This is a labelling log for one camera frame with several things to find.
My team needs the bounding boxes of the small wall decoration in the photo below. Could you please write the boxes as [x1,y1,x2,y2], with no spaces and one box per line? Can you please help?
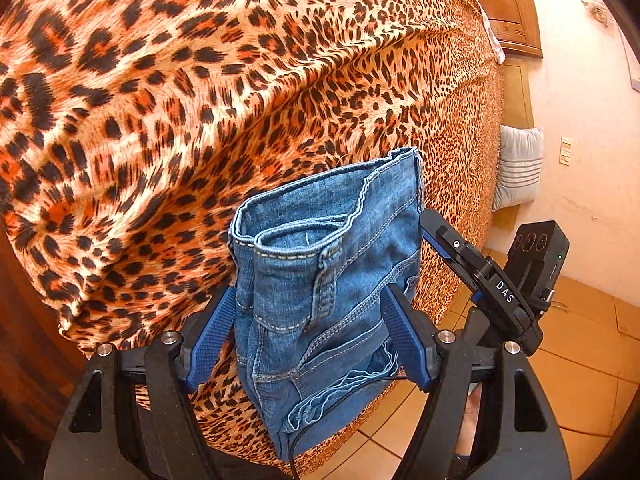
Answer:
[582,0,616,28]

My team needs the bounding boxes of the dark wooden bed frame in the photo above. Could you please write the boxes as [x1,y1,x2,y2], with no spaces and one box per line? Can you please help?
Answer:
[0,230,88,480]

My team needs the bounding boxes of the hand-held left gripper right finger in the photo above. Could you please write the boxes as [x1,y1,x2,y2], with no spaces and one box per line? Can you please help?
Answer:
[381,282,572,480]

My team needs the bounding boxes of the leopard print bed sheet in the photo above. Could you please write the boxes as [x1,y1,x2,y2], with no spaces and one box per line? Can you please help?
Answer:
[0,0,506,476]

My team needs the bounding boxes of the dark wooden headboard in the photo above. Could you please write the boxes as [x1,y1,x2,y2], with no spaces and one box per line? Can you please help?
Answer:
[462,0,544,59]

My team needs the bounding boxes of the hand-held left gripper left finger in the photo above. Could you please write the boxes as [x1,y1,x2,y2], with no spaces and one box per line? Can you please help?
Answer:
[44,285,238,480]

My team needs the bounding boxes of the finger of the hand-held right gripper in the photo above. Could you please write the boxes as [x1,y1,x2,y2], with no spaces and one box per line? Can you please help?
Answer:
[419,208,483,308]

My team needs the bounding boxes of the blue denim pants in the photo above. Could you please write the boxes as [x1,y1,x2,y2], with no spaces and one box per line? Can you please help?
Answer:
[228,147,426,462]

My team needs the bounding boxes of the grey striped pillow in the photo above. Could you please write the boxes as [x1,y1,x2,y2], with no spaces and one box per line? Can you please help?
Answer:
[491,125,545,212]

